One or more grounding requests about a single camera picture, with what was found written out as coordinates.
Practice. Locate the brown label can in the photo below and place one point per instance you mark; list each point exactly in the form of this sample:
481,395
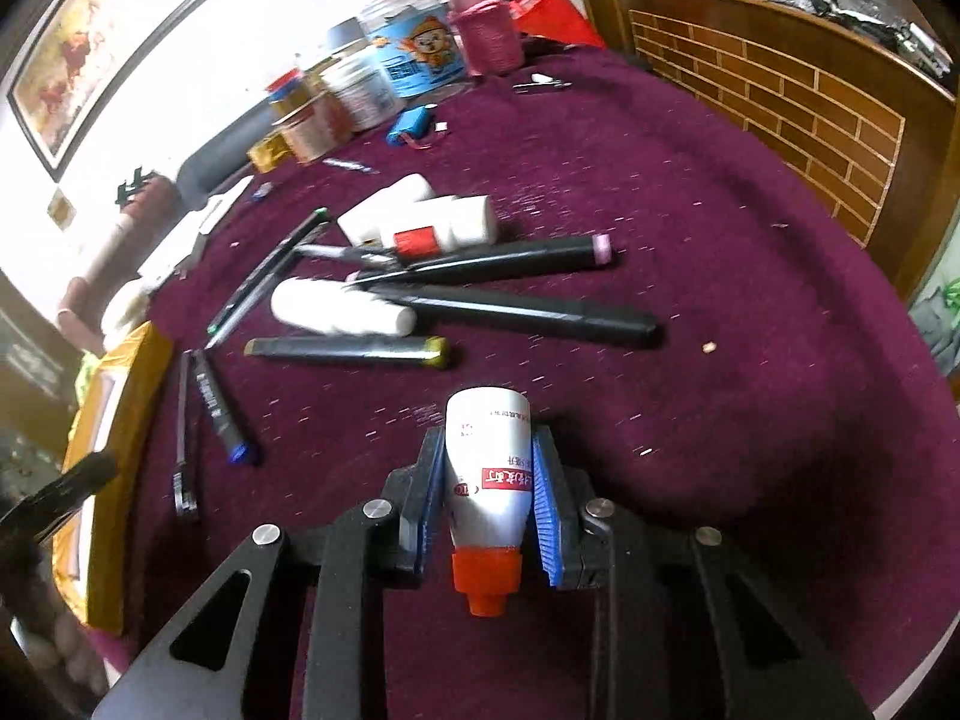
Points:
315,127

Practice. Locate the large white pill bottle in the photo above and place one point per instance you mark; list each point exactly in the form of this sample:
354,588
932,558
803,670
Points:
330,306

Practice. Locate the wall switch plate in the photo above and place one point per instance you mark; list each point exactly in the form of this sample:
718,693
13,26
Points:
62,208

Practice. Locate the gold cardboard box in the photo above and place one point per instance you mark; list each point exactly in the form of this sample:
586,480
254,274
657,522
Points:
142,390

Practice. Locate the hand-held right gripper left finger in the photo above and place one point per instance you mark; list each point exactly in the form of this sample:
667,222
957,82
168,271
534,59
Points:
431,487

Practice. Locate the framed wall painting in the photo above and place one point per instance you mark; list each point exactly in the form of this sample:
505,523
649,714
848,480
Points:
112,30

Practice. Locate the black clip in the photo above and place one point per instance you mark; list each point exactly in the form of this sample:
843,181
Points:
133,184

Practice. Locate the thin black pen green tip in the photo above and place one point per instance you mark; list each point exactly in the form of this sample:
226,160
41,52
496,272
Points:
274,266

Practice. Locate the white bottle orange cap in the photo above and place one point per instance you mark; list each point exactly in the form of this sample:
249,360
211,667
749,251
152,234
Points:
487,480

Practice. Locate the black marker blue cap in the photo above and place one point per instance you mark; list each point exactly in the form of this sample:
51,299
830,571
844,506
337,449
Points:
221,405

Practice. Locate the clear jar red lid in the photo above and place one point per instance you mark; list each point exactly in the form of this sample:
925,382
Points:
412,52

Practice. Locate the nail clipper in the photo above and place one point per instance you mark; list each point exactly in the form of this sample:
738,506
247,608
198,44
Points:
540,82

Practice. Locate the grey green cloth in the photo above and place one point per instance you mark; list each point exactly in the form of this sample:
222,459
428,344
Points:
937,330

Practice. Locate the white bottle red label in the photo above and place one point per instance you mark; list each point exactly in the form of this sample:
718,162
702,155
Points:
465,221

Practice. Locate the small white pill bottle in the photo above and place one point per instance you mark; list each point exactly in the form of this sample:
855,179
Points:
382,210

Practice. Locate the white plastic jar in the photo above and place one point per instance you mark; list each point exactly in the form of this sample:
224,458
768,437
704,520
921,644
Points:
364,90

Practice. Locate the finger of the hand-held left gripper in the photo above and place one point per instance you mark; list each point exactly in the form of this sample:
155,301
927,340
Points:
60,491

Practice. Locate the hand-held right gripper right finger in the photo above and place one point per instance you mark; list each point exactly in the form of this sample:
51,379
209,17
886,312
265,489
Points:
547,517

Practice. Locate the silver blue pen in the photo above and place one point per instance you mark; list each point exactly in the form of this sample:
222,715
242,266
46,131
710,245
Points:
349,164

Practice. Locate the pale blue container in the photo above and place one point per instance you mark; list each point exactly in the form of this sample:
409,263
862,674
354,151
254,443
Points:
345,34

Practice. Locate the long black marker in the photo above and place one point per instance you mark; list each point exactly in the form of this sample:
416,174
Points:
525,311

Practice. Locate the person's left hand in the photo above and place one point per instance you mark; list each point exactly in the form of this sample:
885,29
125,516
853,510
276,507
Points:
67,664

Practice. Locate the red box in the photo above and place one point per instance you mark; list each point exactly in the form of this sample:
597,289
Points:
555,15

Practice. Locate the pink bottle knit sleeve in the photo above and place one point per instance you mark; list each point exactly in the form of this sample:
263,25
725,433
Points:
487,30

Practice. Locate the black silver pen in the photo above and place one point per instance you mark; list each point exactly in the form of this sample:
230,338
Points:
345,253

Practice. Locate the black marker olive green cap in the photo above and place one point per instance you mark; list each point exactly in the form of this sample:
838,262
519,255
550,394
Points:
337,351

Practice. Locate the wooden brick pattern counter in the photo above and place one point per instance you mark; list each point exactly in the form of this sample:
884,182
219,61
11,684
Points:
750,67

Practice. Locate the black marker pink cap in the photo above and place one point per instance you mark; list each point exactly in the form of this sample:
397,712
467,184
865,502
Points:
510,255

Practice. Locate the glass jar red lid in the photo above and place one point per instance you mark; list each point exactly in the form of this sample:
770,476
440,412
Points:
289,90

